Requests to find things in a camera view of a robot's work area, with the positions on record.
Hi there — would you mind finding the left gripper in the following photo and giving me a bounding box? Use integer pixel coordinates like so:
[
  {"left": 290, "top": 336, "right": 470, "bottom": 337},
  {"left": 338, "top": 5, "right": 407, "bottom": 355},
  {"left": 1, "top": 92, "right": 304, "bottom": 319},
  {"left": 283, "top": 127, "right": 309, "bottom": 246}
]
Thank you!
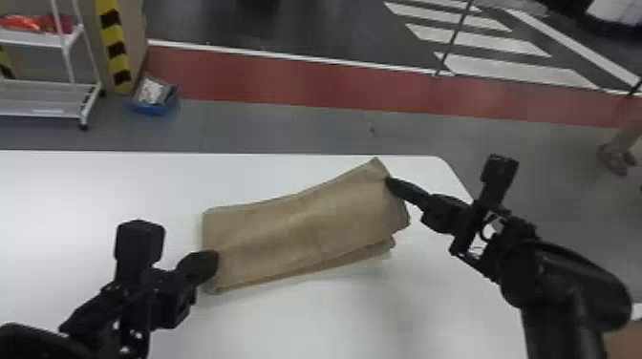
[{"left": 144, "top": 249, "right": 221, "bottom": 331}]

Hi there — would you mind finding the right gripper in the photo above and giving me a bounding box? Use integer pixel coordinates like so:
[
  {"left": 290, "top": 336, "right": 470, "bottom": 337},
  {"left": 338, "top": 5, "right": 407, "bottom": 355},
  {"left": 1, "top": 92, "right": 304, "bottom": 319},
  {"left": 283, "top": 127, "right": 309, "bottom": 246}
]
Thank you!
[{"left": 384, "top": 176, "right": 485, "bottom": 238}]

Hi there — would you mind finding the beige towel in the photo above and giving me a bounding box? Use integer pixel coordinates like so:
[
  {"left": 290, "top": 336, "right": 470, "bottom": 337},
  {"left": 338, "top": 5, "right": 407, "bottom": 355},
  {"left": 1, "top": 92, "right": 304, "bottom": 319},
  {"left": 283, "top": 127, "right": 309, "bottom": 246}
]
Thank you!
[{"left": 201, "top": 157, "right": 412, "bottom": 296}]

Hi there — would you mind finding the blue tray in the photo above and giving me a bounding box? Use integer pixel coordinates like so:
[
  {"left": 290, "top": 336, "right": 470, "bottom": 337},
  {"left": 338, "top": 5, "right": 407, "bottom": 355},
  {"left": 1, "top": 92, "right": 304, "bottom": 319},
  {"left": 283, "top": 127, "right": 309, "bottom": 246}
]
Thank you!
[{"left": 128, "top": 74, "right": 182, "bottom": 117}]

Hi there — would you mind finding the person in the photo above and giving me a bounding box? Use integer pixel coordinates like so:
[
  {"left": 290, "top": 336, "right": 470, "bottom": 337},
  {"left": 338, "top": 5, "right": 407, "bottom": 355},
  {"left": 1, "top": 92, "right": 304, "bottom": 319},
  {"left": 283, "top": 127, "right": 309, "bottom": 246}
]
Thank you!
[{"left": 595, "top": 117, "right": 642, "bottom": 178}]

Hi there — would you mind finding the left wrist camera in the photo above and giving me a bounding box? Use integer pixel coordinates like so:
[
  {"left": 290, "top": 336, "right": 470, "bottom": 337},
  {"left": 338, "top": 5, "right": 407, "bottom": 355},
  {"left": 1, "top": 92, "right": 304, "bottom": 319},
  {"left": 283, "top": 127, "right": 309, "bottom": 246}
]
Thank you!
[{"left": 113, "top": 219, "right": 166, "bottom": 285}]

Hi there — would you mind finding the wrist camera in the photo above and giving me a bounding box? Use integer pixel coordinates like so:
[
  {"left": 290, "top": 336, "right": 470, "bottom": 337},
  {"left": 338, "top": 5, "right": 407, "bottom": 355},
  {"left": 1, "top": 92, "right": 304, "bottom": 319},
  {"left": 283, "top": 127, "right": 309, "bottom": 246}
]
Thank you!
[
  {"left": 448, "top": 153, "right": 521, "bottom": 258},
  {"left": 113, "top": 219, "right": 166, "bottom": 285}
]

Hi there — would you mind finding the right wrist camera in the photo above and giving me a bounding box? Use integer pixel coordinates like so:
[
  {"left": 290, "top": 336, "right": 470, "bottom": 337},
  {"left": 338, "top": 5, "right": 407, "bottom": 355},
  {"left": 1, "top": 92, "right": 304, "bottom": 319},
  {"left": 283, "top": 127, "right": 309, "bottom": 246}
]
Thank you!
[{"left": 448, "top": 153, "right": 521, "bottom": 258}]

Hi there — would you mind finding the white wire rack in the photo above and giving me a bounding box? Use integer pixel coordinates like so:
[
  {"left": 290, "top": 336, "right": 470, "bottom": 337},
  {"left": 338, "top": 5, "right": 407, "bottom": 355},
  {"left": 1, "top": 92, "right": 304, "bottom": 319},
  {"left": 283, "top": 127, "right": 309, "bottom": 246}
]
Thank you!
[{"left": 0, "top": 0, "right": 105, "bottom": 131}]

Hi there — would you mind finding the yellow black striped post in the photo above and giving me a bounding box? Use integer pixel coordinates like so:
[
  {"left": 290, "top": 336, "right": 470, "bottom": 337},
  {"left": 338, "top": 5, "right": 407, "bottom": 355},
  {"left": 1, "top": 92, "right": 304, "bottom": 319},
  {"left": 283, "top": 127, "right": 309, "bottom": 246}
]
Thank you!
[{"left": 94, "top": 0, "right": 135, "bottom": 95}]

